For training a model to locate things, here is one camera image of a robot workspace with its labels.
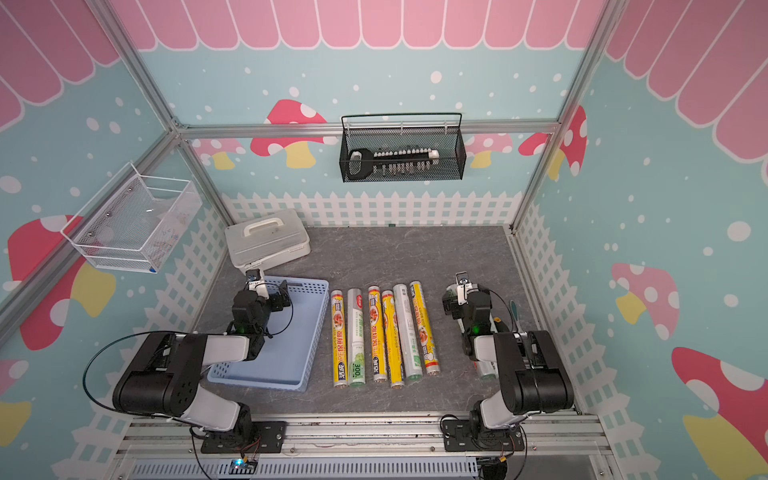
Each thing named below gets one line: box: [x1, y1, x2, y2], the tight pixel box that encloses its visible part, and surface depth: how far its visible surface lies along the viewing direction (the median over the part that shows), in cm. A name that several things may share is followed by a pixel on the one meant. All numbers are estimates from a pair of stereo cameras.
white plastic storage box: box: [225, 209, 311, 273], surface depth 105 cm
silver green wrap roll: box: [393, 284, 423, 382], surface depth 89 cm
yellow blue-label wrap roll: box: [382, 290, 405, 389], surface depth 89 cm
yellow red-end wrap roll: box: [410, 280, 441, 376], surface depth 91 cm
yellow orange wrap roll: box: [368, 285, 388, 383], surface depth 89 cm
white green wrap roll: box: [477, 360, 499, 381], surface depth 84 cm
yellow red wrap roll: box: [330, 290, 349, 388], surface depth 89 cm
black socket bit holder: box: [348, 146, 440, 180], surface depth 91 cm
